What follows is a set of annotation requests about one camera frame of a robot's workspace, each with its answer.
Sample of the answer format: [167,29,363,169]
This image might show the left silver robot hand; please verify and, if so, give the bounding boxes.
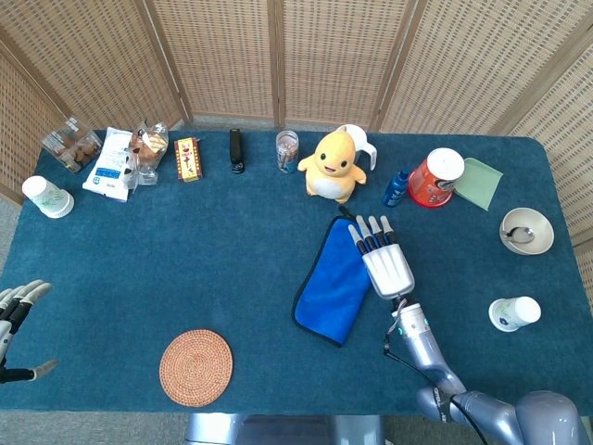
[0,279,60,385]

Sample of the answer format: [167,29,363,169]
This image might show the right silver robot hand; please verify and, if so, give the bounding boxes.
[347,214,416,301]

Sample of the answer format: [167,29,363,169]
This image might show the grey and blue cloth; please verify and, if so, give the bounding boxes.
[291,206,395,349]

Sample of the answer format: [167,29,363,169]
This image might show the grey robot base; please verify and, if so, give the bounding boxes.
[184,412,385,445]

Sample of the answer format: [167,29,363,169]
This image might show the blue spray bottle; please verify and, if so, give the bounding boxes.
[381,167,412,209]

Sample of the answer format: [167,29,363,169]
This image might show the red instant noodle cup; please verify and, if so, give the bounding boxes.
[407,146,466,209]

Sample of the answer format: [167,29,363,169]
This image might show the white paper cup green print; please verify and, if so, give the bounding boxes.
[21,175,75,220]
[487,296,542,333]

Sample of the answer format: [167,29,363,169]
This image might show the yellow plush toy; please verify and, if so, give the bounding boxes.
[296,129,368,205]

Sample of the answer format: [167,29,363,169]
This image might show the white plastic pitcher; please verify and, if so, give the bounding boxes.
[335,123,378,172]

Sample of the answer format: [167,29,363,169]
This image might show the metal spoon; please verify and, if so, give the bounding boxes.
[502,226,536,245]

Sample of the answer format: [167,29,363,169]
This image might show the beige bowl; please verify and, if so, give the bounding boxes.
[498,207,555,256]

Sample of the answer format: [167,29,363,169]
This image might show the clear jar of pencils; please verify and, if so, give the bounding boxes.
[275,130,300,175]

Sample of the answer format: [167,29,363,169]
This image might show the white blue snack packet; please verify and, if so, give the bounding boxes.
[82,126,134,204]

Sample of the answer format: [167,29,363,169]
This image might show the dark blue table cover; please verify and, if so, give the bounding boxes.
[0,128,593,416]

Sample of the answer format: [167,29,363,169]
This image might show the round woven rattan coaster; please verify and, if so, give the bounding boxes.
[158,328,234,408]

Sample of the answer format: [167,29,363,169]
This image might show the black stapler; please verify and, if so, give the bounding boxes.
[229,128,246,175]

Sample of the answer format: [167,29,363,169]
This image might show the clear bag of bread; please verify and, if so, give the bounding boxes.
[124,119,170,191]

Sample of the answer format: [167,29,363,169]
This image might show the yellow red small box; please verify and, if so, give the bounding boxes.
[173,136,204,184]

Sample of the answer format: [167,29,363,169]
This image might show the woven folding screen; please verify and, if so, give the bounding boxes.
[0,0,593,247]

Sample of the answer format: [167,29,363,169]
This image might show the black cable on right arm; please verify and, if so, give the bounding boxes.
[382,324,487,445]

